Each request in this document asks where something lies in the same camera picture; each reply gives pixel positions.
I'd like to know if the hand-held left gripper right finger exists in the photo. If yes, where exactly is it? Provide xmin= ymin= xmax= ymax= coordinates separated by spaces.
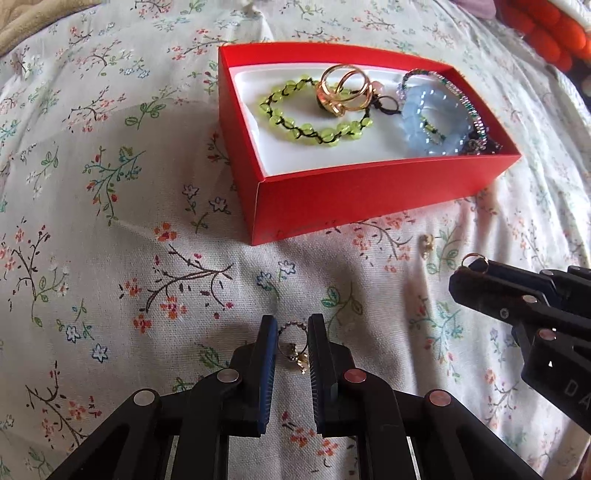
xmin=308 ymin=314 xmax=543 ymax=480

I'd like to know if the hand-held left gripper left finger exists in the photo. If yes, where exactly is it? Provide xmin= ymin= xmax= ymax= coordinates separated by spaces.
xmin=46 ymin=315 xmax=279 ymax=480

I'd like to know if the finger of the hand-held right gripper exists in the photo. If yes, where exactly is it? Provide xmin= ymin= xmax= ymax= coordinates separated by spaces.
xmin=462 ymin=260 xmax=591 ymax=302
xmin=449 ymin=272 xmax=591 ymax=334

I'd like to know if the small silver ring with charm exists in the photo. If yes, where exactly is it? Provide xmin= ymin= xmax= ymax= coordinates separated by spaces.
xmin=277 ymin=321 xmax=311 ymax=376

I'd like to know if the small gold ring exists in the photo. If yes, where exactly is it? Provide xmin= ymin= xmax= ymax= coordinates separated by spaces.
xmin=460 ymin=252 xmax=490 ymax=274

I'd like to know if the black bead charm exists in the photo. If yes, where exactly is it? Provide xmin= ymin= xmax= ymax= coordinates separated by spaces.
xmin=463 ymin=133 xmax=504 ymax=156

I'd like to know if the red cardboard box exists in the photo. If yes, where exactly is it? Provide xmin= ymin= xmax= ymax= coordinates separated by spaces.
xmin=218 ymin=41 xmax=523 ymax=247

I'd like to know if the light blue bead bracelet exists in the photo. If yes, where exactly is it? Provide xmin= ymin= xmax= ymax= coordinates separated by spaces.
xmin=400 ymin=86 xmax=466 ymax=158

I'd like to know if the multicolour seed bead bracelet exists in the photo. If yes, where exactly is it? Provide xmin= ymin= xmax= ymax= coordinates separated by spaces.
xmin=397 ymin=68 xmax=481 ymax=121

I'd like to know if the green bead bracelet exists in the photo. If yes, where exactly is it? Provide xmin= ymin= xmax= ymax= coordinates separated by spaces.
xmin=257 ymin=78 xmax=370 ymax=145

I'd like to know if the gold wire cuff ring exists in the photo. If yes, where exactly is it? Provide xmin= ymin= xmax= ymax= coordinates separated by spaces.
xmin=316 ymin=64 xmax=374 ymax=118

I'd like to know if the orange plush toy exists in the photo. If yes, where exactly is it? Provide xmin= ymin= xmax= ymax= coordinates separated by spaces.
xmin=499 ymin=0 xmax=591 ymax=72

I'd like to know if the purple cloth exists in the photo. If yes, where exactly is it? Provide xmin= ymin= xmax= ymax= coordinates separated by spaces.
xmin=455 ymin=0 xmax=502 ymax=19

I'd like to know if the beige fleece blanket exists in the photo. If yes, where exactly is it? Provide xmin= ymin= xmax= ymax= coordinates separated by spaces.
xmin=0 ymin=0 xmax=105 ymax=58

